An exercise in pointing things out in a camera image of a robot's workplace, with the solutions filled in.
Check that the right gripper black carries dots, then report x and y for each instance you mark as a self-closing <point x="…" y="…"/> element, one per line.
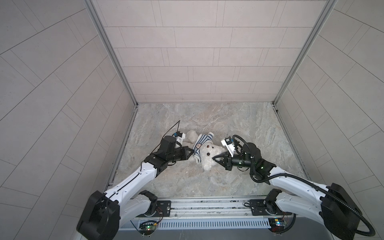
<point x="227" y="162"/>

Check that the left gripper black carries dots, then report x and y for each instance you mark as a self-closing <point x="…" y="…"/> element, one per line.
<point x="185" y="152"/>

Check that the white teddy bear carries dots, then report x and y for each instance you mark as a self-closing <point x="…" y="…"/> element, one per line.
<point x="208" y="151"/>

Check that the blue white striped knit sweater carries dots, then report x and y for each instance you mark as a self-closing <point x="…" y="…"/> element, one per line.
<point x="200" y="142"/>

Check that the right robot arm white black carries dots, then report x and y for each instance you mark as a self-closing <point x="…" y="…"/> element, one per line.
<point x="330" y="206"/>

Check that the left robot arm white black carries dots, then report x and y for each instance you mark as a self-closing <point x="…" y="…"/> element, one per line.
<point x="106" y="212"/>

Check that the ventilation grille strip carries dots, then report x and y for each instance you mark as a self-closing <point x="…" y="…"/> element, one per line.
<point x="215" y="224"/>

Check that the left controller circuit board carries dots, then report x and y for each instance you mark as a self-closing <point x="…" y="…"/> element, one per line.
<point x="147" y="228"/>

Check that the controller circuit board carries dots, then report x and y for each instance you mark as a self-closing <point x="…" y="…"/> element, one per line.
<point x="147" y="228"/>
<point x="277" y="224"/>

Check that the right controller circuit board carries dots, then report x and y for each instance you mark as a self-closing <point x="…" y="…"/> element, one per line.
<point x="277" y="224"/>

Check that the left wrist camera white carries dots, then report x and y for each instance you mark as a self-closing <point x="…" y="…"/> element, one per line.
<point x="179" y="137"/>

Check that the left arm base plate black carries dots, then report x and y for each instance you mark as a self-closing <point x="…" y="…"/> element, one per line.
<point x="165" y="210"/>

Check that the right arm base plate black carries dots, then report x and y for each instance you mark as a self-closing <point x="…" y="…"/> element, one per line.
<point x="264" y="208"/>

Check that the aluminium mounting rail frame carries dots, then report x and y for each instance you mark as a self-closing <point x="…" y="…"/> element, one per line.
<point x="212" y="208"/>

